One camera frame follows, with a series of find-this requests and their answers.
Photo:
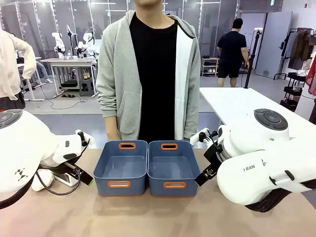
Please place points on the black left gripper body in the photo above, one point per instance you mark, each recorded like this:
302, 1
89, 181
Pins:
59, 168

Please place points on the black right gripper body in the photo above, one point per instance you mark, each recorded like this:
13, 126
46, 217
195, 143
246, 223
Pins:
214, 155

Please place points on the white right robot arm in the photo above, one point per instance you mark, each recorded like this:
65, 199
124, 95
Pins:
259, 172

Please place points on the person's right forearm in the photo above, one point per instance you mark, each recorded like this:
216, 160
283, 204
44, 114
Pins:
107, 101

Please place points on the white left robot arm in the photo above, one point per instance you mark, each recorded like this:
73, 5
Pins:
27, 145

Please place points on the person's left forearm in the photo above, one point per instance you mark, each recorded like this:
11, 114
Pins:
191, 106

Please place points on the person's right hand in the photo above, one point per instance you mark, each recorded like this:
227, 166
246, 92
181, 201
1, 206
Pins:
114, 137

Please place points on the large white table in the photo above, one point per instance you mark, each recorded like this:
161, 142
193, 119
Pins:
247, 103

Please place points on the grey step stool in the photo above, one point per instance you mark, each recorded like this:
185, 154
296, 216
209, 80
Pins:
87, 89

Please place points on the wooden shoe rack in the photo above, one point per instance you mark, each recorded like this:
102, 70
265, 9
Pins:
209, 66

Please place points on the iced drink plastic cup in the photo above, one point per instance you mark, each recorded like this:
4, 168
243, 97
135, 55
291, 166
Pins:
85, 74

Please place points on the person in grey hoodie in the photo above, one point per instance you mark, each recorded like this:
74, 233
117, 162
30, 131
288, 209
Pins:
153, 74

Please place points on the black utility cart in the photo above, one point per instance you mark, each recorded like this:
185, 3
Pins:
295, 91

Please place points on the black tripod stand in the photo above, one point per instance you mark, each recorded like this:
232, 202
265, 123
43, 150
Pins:
251, 59

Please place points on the man in black clothes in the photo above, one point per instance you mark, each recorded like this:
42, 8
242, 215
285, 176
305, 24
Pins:
233, 49

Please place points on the white desk with robots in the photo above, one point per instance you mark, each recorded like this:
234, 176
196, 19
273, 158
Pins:
69, 60

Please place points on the person in cream sweater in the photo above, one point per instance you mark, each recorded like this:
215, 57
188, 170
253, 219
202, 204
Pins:
12, 69

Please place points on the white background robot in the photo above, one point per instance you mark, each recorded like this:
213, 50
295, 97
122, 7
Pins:
86, 44
59, 44

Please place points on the red hanging cloth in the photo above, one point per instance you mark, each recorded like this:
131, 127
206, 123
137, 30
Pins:
311, 76

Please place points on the grey door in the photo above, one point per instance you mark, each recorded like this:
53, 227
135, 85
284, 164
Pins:
274, 44

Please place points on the clothes rack with coats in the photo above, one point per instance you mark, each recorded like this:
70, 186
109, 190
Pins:
300, 47

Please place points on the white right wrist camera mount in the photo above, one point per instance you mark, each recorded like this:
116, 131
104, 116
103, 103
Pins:
197, 137

